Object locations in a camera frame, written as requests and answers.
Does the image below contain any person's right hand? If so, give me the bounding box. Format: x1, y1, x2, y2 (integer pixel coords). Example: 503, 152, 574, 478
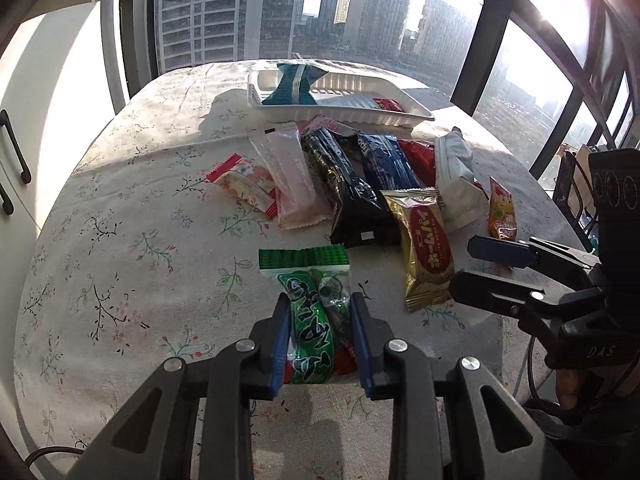
555, 369, 591, 407

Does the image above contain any red and white candy packet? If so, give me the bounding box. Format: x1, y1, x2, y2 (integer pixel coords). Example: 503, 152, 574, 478
206, 155, 278, 218

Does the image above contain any black window frame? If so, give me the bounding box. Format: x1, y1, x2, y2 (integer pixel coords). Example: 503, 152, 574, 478
117, 0, 640, 191

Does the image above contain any white snack packet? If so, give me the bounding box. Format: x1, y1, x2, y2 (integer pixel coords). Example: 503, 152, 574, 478
434, 127, 490, 233

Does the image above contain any gold pastry packet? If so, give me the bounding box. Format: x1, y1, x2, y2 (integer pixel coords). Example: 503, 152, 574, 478
381, 187, 456, 313

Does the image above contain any green snack packet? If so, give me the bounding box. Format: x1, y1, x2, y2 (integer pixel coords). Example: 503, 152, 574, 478
258, 245, 358, 386

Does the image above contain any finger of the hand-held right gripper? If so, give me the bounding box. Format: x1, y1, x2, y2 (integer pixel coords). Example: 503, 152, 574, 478
448, 269, 608, 333
467, 235, 601, 273

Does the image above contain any pink printed snack packet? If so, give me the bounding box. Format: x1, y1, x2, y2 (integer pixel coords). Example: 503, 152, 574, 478
299, 115, 358, 137

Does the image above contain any white plastic tray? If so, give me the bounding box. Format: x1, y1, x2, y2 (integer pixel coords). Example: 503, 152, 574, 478
247, 67, 436, 126

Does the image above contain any large red snack packet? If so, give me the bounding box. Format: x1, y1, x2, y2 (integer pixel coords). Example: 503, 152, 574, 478
397, 139, 438, 188

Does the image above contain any pale pink translucent packet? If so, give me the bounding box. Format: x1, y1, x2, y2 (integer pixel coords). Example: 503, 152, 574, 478
248, 125, 335, 231

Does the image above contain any teal striped snack packet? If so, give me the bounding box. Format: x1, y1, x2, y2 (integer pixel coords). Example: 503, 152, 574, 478
261, 61, 326, 107

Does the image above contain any black cable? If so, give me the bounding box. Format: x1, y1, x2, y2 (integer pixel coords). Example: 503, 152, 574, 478
22, 447, 86, 466
520, 332, 561, 406

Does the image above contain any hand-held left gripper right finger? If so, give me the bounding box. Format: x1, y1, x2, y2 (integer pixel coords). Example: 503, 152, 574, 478
349, 291, 581, 480

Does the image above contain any white cabinet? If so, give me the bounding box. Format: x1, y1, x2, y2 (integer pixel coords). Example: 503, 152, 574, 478
0, 2, 128, 281

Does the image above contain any small orange snack packet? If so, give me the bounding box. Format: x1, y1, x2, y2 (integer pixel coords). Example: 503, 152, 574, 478
487, 177, 519, 243

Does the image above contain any dark blue snack packet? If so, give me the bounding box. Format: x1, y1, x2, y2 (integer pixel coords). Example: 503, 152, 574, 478
356, 132, 426, 193

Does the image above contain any long black snack packet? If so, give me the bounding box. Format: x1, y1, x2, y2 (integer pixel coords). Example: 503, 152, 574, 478
300, 127, 401, 248

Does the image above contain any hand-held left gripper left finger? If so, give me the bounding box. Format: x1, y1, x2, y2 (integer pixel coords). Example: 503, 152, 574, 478
65, 292, 293, 480

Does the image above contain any grey high-rise building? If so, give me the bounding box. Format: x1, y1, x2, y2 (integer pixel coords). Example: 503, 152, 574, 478
155, 0, 303, 73

